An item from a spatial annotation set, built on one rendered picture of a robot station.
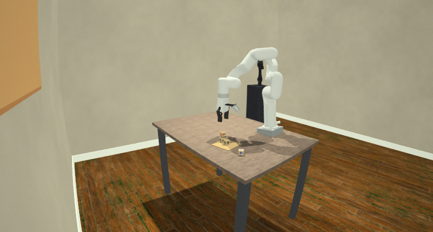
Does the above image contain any pale yellow square mat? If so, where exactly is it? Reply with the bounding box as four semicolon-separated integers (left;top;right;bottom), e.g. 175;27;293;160
211;141;241;151

